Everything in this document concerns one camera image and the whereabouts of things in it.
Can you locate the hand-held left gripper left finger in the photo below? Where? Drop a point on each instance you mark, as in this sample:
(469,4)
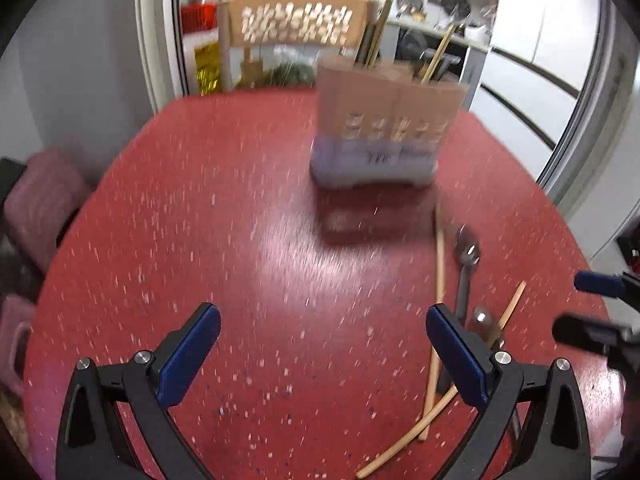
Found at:
(190,355)

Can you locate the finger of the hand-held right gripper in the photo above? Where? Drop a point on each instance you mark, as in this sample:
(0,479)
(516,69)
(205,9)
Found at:
(585,332)
(600,283)

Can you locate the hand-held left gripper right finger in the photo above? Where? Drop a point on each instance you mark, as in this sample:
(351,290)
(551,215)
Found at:
(457,360)

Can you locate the steel spoon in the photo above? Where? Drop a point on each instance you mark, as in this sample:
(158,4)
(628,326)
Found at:
(467,252)
(483,319)

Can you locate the plain bamboo chopstick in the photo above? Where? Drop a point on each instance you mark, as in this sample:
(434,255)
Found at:
(440,270)
(510,310)

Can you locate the cream plastic utensil holder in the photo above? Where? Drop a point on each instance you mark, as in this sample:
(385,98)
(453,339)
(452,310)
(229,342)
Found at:
(380,105)

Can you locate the thin dark chopstick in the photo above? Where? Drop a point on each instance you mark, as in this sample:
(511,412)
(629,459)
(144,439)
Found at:
(365,45)

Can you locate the dark brown wooden chopstick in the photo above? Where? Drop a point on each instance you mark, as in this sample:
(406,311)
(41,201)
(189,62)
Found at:
(382,27)

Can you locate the pink chair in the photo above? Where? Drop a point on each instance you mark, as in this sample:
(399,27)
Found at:
(40,195)

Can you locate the white refrigerator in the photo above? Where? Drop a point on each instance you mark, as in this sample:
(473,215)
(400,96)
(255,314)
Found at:
(530,35)

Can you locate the yellow oil bottle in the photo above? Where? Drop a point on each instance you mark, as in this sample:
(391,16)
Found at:
(207,70)

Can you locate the dark green bundle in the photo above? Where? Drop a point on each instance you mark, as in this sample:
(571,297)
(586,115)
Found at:
(292,74)

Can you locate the round steamer rack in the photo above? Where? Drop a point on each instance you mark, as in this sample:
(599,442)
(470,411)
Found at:
(456,2)

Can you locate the red container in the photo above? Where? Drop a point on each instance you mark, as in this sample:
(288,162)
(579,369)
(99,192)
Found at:
(200,19)

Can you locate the wooden chair back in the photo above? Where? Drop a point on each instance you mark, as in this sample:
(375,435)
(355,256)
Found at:
(295,22)

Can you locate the grey sliding door frame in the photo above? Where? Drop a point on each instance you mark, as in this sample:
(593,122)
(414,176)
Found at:
(585,110)

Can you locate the white door frame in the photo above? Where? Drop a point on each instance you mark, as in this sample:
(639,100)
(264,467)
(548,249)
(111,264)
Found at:
(160,35)

